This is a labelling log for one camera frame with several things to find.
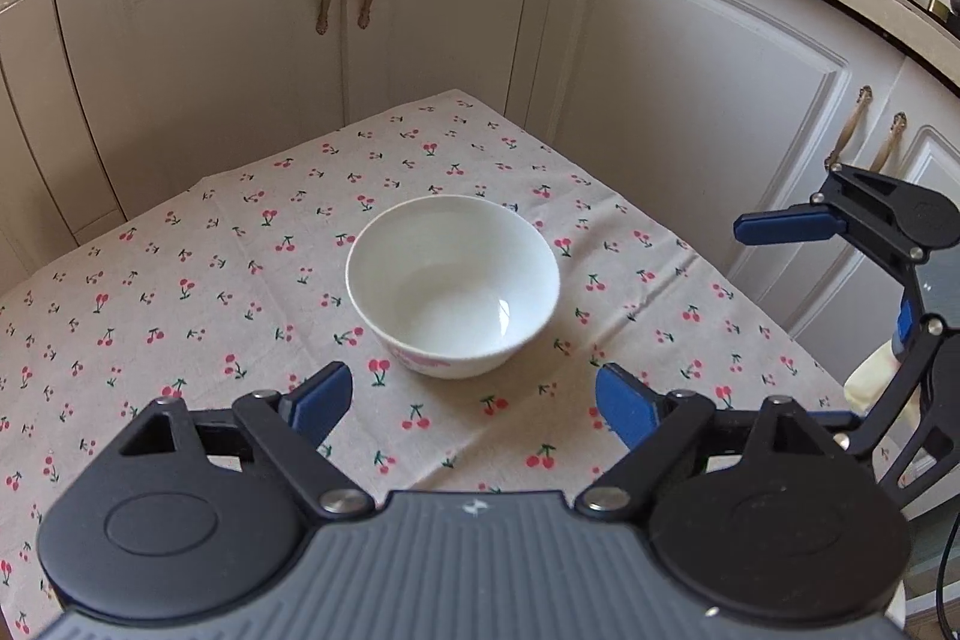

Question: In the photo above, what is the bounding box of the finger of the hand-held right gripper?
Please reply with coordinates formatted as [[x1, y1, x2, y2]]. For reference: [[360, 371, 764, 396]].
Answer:
[[735, 164, 923, 265], [840, 299, 947, 487]]

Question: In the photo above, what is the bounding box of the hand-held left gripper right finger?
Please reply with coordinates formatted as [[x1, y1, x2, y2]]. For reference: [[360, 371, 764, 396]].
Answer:
[[576, 364, 830, 521]]

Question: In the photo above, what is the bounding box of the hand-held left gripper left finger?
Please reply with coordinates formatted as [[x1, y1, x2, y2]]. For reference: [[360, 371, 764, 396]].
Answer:
[[112, 361, 376, 519]]

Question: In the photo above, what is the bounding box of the white ceramic bowl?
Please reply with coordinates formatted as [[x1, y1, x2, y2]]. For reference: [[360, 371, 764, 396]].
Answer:
[[345, 195, 562, 380]]

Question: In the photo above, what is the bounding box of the white cloth bag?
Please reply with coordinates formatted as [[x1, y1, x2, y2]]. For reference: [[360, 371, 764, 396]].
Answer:
[[844, 340, 920, 438]]

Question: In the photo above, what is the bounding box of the cherry print tablecloth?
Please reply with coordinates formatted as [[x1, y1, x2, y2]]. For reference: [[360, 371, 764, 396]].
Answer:
[[0, 89, 923, 640]]

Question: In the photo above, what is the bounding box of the black cable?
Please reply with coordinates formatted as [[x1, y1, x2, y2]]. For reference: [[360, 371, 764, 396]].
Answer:
[[934, 554, 957, 640]]

